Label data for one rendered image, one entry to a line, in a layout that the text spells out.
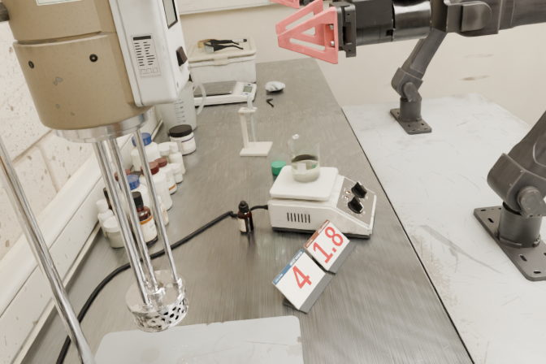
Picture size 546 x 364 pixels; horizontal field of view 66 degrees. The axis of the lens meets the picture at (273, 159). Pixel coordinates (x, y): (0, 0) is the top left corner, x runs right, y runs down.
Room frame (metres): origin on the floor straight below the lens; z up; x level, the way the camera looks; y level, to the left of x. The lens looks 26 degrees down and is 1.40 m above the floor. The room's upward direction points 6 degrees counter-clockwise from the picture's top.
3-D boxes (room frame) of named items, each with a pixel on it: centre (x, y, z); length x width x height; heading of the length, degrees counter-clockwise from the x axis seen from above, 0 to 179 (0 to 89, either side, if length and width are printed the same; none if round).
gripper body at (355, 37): (0.60, -0.14, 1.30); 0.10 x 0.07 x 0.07; 179
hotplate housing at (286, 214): (0.73, -0.08, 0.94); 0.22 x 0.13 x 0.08; 71
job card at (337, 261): (0.61, -0.09, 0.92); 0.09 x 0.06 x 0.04; 144
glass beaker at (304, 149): (0.76, -0.06, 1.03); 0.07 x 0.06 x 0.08; 22
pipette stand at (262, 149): (1.11, 0.04, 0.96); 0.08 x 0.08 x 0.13; 76
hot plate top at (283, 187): (0.74, -0.06, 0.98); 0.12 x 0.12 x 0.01; 71
